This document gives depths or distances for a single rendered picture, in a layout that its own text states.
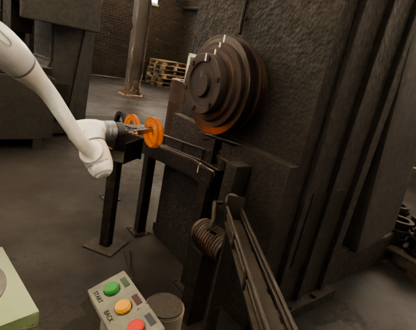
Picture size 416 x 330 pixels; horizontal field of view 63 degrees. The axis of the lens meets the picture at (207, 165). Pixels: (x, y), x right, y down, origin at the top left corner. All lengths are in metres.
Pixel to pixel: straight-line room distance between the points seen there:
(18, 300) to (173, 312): 0.50
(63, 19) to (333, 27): 3.06
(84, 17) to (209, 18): 2.28
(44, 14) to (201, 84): 2.60
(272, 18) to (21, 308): 1.49
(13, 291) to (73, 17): 3.19
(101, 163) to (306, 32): 1.00
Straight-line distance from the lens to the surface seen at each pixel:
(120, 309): 0.94
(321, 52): 1.49
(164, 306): 1.10
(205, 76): 1.59
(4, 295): 1.32
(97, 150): 1.45
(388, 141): 2.11
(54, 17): 4.00
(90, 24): 4.15
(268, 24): 1.70
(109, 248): 2.25
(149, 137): 1.76
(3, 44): 1.17
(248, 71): 1.52
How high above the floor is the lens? 1.24
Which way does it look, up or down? 17 degrees down
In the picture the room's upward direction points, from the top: 11 degrees clockwise
